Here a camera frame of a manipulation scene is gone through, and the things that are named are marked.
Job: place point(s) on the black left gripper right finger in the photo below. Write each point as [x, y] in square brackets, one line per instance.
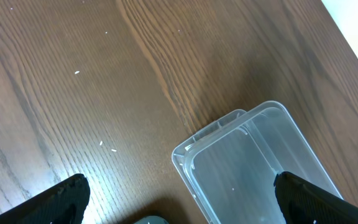
[303, 202]

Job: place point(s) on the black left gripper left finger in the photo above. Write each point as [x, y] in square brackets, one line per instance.
[65, 202]

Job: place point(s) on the clear plastic bin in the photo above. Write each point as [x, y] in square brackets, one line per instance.
[233, 169]

